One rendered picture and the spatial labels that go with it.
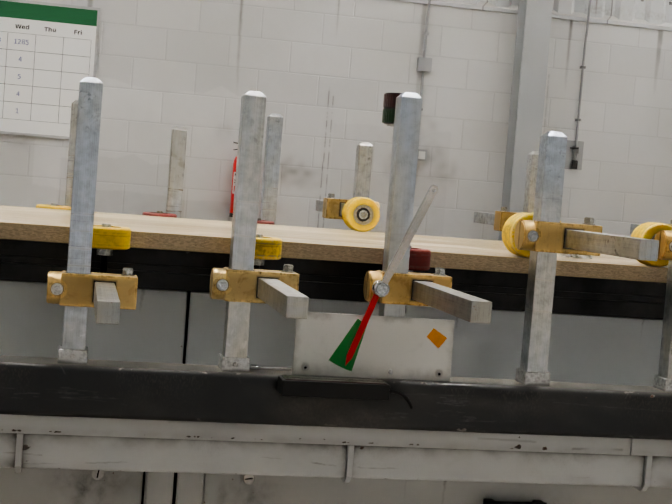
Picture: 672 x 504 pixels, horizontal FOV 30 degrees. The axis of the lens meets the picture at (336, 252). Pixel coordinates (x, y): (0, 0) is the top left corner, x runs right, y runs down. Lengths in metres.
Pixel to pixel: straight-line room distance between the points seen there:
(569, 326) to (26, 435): 0.99
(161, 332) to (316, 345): 0.32
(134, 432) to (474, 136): 7.71
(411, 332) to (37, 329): 0.63
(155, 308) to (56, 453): 0.32
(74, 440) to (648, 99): 8.40
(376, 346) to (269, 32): 7.33
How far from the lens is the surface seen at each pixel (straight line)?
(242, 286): 1.96
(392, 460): 2.09
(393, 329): 2.01
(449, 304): 1.82
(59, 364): 1.95
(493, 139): 9.61
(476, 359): 2.30
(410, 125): 2.01
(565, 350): 2.35
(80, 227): 1.94
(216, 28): 9.20
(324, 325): 1.99
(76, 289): 1.94
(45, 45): 9.12
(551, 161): 2.08
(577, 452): 2.18
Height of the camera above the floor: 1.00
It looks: 3 degrees down
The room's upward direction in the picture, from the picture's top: 4 degrees clockwise
